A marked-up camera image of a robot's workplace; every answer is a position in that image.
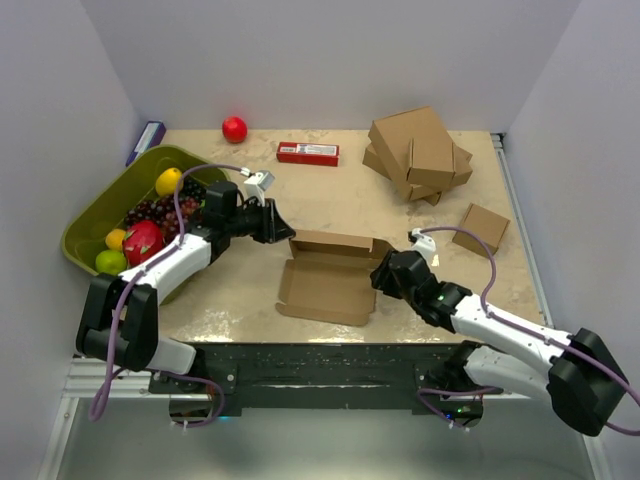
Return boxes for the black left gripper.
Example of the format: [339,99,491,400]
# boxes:
[226,198,295,245]

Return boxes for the top small cardboard box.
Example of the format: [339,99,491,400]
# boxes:
[407,137,473,191]

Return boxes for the red grape bunch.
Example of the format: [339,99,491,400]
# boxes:
[156,195,200,244]

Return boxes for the small orange fruit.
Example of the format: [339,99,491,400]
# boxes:
[105,229,126,252]

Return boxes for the yellow lemon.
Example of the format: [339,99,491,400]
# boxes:
[155,167,184,197]

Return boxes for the lone small cardboard box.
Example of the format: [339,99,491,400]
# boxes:
[452,203,510,258]

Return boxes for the purple flat box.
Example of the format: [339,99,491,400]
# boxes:
[125,121,166,167]

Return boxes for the green lime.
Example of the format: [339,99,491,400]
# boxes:
[95,249,128,276]

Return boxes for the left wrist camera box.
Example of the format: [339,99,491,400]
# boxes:
[244,170,275,206]

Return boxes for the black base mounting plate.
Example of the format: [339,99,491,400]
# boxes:
[148,341,490,420]

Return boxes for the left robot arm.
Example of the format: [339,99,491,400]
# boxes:
[76,181,296,392]

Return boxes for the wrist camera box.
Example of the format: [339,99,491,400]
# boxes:
[408,228,437,263]
[244,170,275,206]

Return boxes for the dark purple grape bunch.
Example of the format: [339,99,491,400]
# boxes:
[124,178,205,228]

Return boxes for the large stacked cardboard box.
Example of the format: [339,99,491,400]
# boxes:
[369,107,452,180]

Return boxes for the red dragon fruit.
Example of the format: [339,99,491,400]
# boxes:
[122,220,164,267]

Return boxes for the olive green plastic bin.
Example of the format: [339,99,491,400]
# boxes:
[61,145,206,276]

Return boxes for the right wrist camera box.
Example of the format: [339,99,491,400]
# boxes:
[408,228,437,263]

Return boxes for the red apple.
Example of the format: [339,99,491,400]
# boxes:
[222,116,248,144]

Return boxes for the red rectangular carton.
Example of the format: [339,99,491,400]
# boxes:
[276,142,340,167]

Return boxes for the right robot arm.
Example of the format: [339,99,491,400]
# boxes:
[371,251,629,437]

